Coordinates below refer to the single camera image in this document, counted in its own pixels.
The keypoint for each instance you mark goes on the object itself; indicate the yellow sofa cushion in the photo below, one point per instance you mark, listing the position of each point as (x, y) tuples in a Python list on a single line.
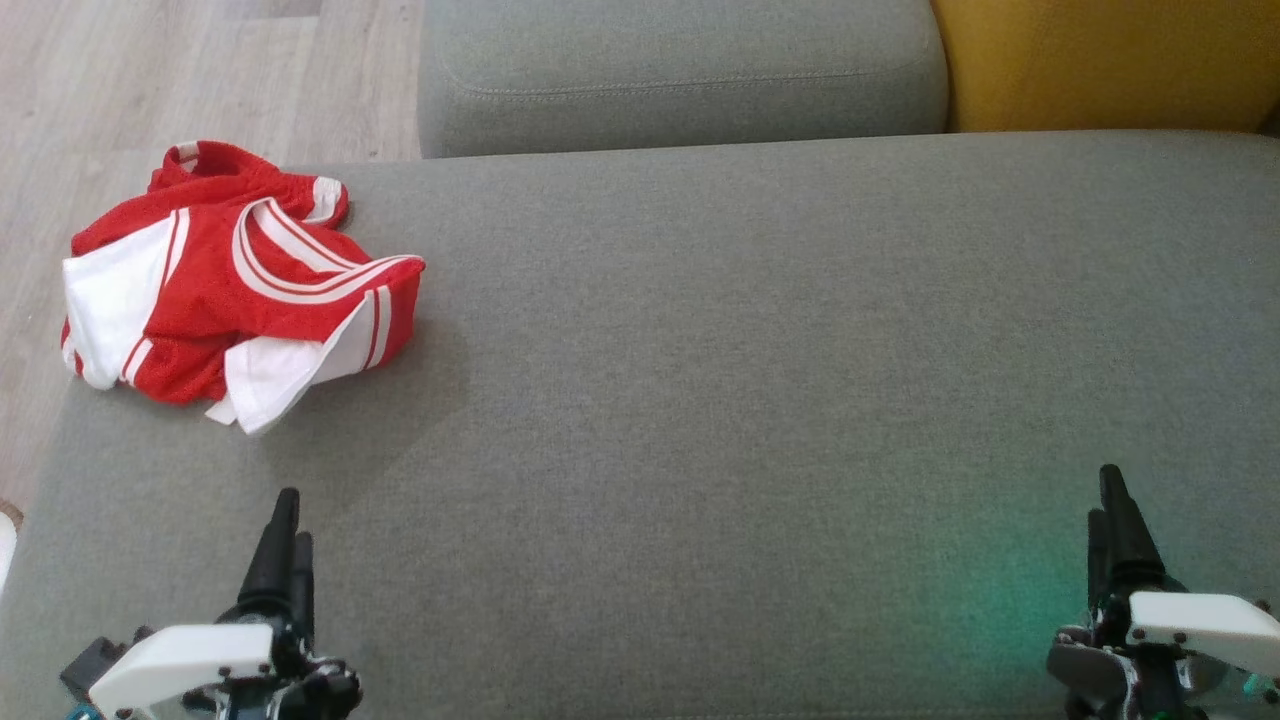
[(1110, 60)]

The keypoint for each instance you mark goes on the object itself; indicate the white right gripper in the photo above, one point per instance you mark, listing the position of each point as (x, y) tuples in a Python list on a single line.
[(1200, 625)]

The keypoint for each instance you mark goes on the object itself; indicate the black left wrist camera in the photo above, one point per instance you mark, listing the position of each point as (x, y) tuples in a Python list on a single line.
[(92, 665)]

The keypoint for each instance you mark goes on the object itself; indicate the grey sofa back cushion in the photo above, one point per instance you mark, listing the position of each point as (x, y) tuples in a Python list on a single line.
[(680, 70)]

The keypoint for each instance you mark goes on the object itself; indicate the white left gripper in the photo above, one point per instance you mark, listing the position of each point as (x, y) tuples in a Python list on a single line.
[(180, 665)]

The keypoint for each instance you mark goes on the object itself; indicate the grey fabric sofa seat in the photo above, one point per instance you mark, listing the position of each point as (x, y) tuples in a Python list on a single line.
[(760, 400)]

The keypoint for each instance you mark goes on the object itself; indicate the white object on floor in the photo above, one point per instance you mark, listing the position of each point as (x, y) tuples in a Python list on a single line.
[(6, 555)]

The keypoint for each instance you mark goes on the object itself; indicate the red garment with thin white stripes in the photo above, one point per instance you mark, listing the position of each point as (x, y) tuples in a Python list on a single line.
[(110, 290)]

